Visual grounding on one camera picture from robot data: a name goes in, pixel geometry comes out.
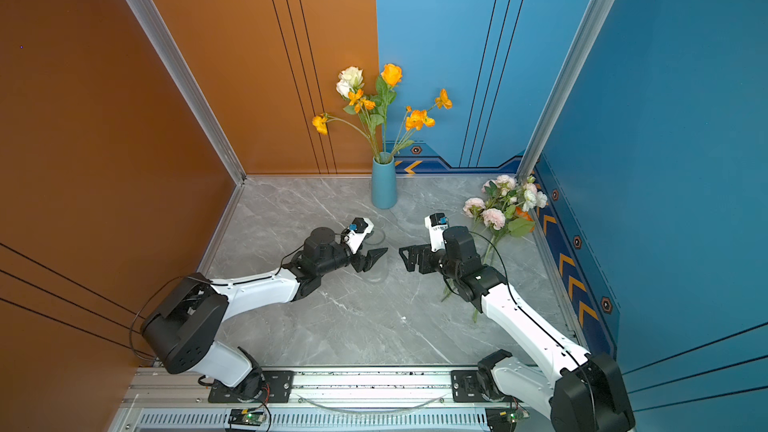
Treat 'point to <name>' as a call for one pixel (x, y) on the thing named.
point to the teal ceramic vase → (384, 180)
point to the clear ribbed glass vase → (374, 241)
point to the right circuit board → (504, 419)
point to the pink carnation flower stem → (499, 194)
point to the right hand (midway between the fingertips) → (411, 249)
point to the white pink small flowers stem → (532, 197)
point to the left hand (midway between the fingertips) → (379, 238)
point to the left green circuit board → (242, 416)
